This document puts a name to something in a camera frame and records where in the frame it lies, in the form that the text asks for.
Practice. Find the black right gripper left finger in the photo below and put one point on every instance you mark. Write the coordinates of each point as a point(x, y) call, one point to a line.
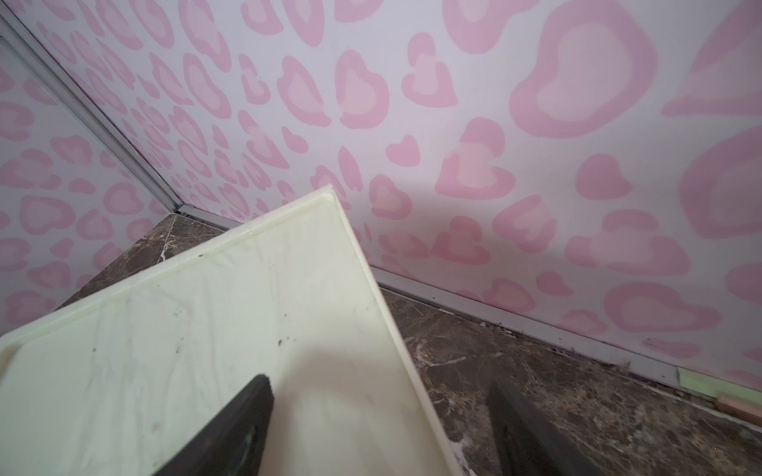
point(226, 434)

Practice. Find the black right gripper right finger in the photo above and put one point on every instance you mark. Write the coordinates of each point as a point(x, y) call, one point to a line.
point(527, 442)

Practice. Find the cream drawer cabinet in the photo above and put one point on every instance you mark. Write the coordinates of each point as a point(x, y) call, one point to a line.
point(120, 382)

